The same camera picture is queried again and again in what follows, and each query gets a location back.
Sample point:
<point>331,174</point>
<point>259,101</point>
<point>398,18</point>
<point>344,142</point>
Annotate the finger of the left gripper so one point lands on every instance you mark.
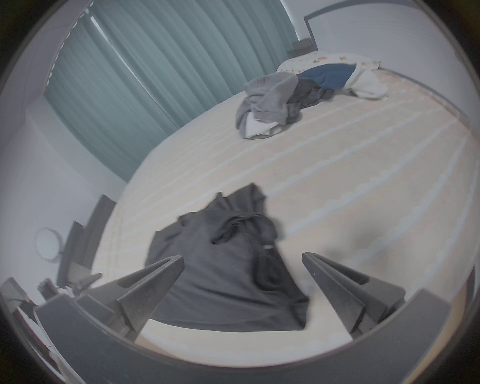
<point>88,284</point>

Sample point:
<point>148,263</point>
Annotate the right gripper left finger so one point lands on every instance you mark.
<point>150,296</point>

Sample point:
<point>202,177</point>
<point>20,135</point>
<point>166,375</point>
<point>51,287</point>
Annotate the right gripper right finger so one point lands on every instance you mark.
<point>348,300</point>

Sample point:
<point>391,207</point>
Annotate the black T-shirt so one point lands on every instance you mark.
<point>225,281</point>

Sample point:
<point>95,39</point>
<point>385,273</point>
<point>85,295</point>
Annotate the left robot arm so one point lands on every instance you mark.
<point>15,294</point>

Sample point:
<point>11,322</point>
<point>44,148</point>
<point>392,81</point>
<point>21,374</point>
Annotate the bed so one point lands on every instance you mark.
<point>375,168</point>

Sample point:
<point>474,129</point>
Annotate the round white mirror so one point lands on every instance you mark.
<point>48,243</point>

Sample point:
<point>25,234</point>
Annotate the blue-green curtain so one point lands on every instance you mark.
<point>105,112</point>
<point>187,48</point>

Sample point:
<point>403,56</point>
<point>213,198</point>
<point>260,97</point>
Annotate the white garment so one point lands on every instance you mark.
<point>258,127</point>
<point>369,84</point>

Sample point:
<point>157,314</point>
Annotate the black shiny garment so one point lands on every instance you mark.
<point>307,95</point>

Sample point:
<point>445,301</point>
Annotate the grey garment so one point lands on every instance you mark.
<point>270,97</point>

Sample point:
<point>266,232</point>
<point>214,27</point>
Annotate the dark blue garment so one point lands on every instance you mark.
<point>330,75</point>

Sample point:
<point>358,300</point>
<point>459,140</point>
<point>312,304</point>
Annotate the white printed pillow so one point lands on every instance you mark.
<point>322,60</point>

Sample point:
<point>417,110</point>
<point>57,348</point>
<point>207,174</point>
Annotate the grey bedside table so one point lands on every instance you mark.
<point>303,47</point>

